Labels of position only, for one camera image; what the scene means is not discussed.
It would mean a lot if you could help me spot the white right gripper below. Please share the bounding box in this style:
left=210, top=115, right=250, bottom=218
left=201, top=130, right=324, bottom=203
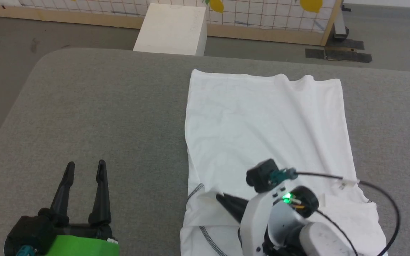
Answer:
left=215, top=185, right=320, bottom=256

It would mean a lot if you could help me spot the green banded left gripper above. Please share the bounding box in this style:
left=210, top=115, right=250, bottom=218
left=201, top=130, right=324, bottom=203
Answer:
left=48, top=159, right=120, bottom=256

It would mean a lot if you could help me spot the white t-shirt with patterned collar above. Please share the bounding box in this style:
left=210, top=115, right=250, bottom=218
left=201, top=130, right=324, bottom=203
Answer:
left=180, top=69, right=388, bottom=256

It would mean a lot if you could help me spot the small black floor tape patch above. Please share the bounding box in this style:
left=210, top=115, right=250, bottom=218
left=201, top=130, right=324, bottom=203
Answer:
left=305, top=48, right=325, bottom=59

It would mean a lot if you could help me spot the white box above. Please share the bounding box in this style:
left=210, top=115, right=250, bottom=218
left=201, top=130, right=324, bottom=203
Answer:
left=133, top=3, right=207, bottom=57

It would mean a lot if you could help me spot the large black floor tape patch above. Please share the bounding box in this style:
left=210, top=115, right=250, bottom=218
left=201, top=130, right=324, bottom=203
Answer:
left=324, top=38, right=373, bottom=64

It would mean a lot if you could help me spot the lemon print grid panel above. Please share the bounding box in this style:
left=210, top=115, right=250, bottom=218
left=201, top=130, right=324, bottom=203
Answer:
left=0, top=0, right=344, bottom=47

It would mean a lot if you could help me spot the grey metal stand foot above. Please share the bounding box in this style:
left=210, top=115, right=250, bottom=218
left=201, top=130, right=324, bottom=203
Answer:
left=332, top=4, right=351, bottom=39

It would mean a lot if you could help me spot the thin black right gripper cable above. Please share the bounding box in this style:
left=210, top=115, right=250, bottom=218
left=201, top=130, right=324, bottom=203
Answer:
left=314, top=208, right=357, bottom=256

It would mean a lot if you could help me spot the black right camera cable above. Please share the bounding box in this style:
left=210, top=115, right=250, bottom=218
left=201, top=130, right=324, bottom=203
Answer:
left=296, top=172, right=400, bottom=256

